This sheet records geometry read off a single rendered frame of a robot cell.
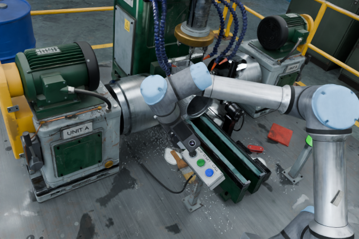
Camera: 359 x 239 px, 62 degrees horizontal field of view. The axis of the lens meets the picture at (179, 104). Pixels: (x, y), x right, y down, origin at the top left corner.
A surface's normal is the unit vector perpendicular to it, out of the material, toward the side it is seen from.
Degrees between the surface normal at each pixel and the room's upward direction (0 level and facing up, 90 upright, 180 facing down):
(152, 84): 30
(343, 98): 48
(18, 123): 90
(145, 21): 90
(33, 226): 0
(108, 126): 90
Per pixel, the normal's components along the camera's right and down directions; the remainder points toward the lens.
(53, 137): 0.56, 0.57
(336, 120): -0.01, -0.08
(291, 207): 0.15, -0.78
